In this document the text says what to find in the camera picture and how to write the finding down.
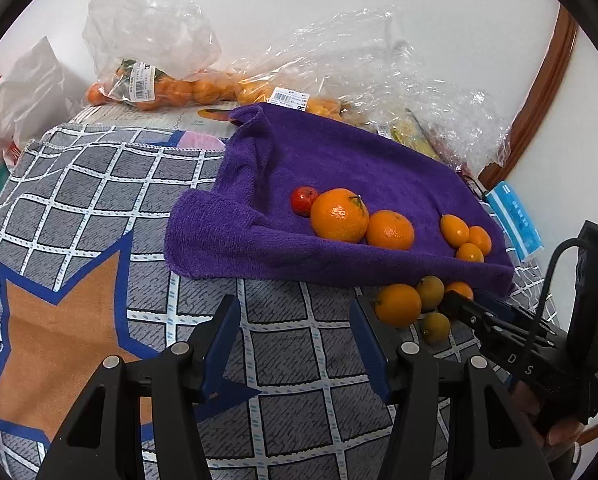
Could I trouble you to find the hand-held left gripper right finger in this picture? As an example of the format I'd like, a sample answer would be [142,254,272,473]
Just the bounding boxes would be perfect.
[349,295,562,480]

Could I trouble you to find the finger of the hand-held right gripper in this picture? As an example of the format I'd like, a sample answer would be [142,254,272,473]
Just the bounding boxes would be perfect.
[439,290,536,362]
[483,297,563,344]

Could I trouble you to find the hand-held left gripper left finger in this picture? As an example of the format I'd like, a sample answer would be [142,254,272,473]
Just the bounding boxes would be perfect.
[36,294,242,480]

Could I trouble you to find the small orange citrus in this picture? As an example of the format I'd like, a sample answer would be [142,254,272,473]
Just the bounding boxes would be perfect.
[466,226,493,256]
[440,214,470,248]
[444,281,474,303]
[455,242,484,264]
[375,283,423,327]

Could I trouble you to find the small yellow-green citrus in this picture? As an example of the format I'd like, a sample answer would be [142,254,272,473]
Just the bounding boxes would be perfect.
[415,275,446,311]
[421,312,452,345]

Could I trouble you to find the large orange mandarin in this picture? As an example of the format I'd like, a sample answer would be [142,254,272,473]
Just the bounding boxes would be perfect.
[365,210,416,252]

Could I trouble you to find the large mandarin with green stem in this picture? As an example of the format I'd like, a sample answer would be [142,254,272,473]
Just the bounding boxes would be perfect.
[310,187,370,242]

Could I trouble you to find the person's right hand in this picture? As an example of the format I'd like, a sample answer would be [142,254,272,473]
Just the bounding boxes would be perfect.
[511,382,588,466]

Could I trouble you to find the blue tissue pack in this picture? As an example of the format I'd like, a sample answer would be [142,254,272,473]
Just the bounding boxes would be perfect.
[484,181,544,261]

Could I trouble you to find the grey checked star blanket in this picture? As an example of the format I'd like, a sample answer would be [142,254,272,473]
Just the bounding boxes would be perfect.
[0,122,560,480]

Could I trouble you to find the red cherry tomato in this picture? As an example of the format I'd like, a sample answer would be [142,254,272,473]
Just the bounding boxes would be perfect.
[290,186,320,218]

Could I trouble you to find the yellow bagged produce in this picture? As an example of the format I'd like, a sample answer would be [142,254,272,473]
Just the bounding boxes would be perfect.
[379,110,432,153]

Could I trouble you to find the clear plastic bag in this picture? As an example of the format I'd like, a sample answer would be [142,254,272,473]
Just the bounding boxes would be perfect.
[419,77,512,173]
[374,75,432,153]
[229,5,425,121]
[82,0,222,111]

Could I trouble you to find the purple towel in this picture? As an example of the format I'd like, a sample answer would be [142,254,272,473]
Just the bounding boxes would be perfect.
[164,102,516,297]

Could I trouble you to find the pink checked cloth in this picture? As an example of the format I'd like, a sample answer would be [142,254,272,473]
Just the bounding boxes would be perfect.
[180,130,228,154]

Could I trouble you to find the bunch of bagged kumquats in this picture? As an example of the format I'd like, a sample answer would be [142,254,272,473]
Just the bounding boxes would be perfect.
[236,77,345,121]

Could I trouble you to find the bunch of bagged mandarins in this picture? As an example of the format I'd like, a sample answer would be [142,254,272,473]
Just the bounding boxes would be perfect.
[86,60,240,111]

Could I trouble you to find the white plastic bag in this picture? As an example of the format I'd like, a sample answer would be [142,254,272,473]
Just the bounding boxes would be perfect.
[0,35,87,126]

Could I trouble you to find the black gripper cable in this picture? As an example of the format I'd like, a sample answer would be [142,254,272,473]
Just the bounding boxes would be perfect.
[543,240,583,342]

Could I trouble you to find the brown wooden door frame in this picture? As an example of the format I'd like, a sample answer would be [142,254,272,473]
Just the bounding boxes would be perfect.
[479,2,580,188]

